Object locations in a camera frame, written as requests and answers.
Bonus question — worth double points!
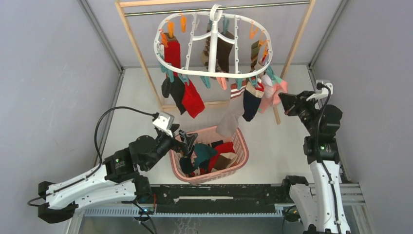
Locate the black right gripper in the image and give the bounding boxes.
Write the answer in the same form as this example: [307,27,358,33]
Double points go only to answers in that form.
[280,90,320,136]

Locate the navy sock with red cuff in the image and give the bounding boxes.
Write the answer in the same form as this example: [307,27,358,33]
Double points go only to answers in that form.
[179,156,196,174]

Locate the pink plastic laundry basket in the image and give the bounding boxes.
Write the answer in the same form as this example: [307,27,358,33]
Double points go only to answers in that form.
[169,126,249,185]

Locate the dark green patterned sock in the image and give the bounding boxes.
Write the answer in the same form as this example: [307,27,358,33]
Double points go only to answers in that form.
[193,143,218,169]

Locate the black sock with beige stripes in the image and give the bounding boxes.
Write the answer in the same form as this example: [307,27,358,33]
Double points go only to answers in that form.
[208,140,224,148]

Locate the pink sock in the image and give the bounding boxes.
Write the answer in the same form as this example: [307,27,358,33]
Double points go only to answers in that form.
[258,75,288,114]

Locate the brown and tan sock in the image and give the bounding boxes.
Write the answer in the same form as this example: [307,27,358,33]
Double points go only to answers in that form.
[211,152,238,172]

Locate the wooden clothes rack frame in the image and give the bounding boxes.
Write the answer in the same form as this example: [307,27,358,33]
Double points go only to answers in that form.
[115,0,316,111]

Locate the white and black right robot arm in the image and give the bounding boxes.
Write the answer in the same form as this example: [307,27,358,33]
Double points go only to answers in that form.
[278,91,351,234]

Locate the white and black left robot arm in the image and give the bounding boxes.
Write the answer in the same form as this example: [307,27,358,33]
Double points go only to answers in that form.
[37,131,198,224]

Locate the white round clip hanger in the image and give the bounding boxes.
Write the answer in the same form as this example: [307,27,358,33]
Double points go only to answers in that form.
[153,4,273,82]

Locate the long thin red sock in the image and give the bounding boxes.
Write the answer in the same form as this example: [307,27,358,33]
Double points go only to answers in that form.
[182,81,205,118]

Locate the grey sock with striped cuff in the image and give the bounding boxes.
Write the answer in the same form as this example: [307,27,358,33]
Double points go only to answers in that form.
[216,80,246,137]

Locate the navy sock with santa cuff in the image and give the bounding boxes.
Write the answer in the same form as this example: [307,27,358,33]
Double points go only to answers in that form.
[243,82,264,122]

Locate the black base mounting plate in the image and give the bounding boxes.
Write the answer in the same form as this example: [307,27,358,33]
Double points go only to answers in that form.
[137,184,293,215]

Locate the olive green and orange sock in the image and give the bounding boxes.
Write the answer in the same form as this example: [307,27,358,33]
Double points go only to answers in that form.
[250,40,262,72]

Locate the beige argyle pattern sock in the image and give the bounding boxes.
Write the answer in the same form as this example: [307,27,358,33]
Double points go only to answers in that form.
[200,37,223,72]

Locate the red sock with dark toe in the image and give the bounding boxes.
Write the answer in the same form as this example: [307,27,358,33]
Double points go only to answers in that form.
[164,40,181,68]

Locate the brown sock with striped toe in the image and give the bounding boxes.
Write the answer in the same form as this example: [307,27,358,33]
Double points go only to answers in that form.
[216,38,233,73]

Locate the metal hanging rod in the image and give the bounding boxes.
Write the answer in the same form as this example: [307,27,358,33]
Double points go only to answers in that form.
[124,0,310,17]

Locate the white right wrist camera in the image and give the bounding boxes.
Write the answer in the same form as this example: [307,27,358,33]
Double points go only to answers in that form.
[306,79,333,101]

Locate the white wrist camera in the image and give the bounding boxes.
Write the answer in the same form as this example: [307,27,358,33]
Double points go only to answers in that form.
[152,112,174,137]
[306,79,333,101]

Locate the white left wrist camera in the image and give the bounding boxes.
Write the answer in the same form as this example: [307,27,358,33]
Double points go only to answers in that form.
[152,112,174,137]

